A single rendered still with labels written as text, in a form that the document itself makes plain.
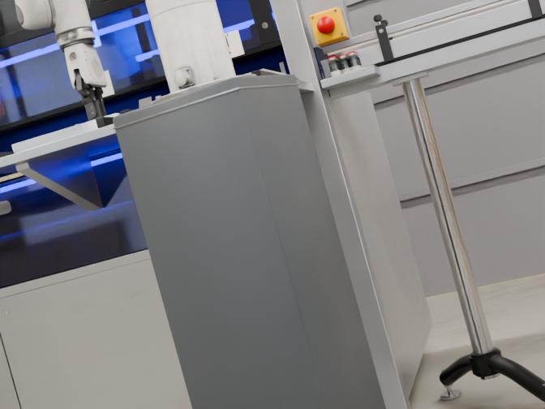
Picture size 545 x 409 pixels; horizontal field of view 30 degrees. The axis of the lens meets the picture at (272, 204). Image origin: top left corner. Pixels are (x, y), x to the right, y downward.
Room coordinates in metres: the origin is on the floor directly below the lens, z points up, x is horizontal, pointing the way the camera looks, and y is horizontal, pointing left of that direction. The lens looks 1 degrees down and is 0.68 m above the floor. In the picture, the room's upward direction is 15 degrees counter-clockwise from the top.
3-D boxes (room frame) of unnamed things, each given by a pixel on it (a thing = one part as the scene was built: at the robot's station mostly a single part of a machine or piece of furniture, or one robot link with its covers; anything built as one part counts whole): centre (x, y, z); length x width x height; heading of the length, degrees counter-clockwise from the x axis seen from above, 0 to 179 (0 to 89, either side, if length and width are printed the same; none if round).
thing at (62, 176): (2.36, 0.46, 0.80); 0.34 x 0.03 x 0.13; 167
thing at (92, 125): (2.42, 0.36, 0.90); 0.34 x 0.26 x 0.04; 167
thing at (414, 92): (2.50, -0.41, 0.46); 0.09 x 0.09 x 0.77; 77
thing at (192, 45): (1.80, 0.06, 0.95); 0.19 x 0.19 x 0.18
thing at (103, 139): (2.31, 0.21, 0.87); 0.70 x 0.48 x 0.02; 77
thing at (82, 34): (2.30, 0.33, 1.11); 0.09 x 0.08 x 0.03; 167
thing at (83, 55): (2.30, 0.33, 1.05); 0.10 x 0.07 x 0.11; 167
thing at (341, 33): (2.40, -0.24, 1.00); 0.08 x 0.07 x 0.07; 167
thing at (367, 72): (2.43, -0.26, 0.87); 0.14 x 0.13 x 0.02; 167
